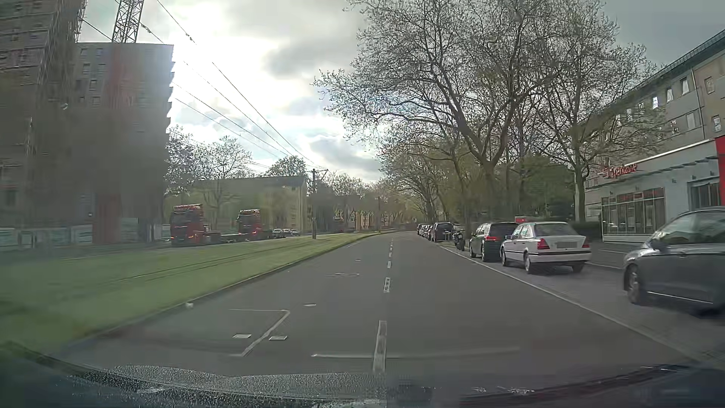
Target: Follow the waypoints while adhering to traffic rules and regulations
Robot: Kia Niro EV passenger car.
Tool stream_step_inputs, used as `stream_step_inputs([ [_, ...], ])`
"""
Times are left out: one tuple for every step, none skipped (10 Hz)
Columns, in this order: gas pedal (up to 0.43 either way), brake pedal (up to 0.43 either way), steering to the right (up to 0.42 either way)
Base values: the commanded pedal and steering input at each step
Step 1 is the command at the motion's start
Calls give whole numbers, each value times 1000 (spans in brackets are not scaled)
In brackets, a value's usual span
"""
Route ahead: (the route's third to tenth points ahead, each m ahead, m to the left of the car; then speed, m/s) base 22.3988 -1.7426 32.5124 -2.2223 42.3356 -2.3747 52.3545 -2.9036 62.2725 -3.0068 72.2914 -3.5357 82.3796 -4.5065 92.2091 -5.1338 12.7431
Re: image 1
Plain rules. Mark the road markings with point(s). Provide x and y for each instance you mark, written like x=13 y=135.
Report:
x=380 y=345

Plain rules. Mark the pale yellow building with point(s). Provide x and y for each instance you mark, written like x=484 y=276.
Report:
x=255 y=201

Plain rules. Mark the grey asphalt road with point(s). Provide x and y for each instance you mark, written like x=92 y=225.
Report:
x=340 y=294

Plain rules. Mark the tall building under construction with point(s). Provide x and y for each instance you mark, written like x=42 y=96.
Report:
x=79 y=130

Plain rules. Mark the motorcycle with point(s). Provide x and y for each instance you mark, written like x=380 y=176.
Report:
x=459 y=237

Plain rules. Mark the white saloon car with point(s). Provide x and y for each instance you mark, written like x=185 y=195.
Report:
x=546 y=246

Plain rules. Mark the row of trees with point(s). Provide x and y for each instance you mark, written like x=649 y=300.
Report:
x=487 y=113
x=226 y=170

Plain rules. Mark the construction crane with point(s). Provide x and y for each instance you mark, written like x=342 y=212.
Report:
x=127 y=20

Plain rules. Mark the dark green estate car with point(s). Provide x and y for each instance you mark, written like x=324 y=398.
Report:
x=491 y=238

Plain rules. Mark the site hoarding fence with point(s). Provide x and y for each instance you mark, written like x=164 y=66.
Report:
x=51 y=235

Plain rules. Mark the parking strip pavement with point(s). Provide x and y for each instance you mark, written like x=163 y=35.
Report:
x=640 y=294

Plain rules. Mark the red lorry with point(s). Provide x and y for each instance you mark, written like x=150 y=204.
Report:
x=251 y=223
x=190 y=224

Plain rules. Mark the car's own bonnet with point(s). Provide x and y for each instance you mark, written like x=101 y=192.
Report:
x=362 y=391

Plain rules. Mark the row of parked cars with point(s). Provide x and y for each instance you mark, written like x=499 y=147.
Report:
x=437 y=230

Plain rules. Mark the grassy tram track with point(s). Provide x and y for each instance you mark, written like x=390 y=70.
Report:
x=113 y=277

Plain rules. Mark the beige building with shopfront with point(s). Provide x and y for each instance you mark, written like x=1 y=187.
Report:
x=662 y=170

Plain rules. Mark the dark grey car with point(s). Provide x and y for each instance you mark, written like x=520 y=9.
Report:
x=679 y=263

